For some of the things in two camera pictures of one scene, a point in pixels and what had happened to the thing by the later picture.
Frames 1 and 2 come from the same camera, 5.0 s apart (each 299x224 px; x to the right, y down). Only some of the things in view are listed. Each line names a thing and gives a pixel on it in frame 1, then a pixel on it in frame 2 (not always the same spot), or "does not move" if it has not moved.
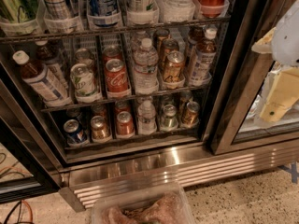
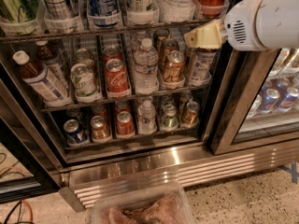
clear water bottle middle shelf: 145,69 does not move
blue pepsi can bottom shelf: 75,133 does not move
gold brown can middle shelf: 174,67 does not move
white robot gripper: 287,44 → 241,28
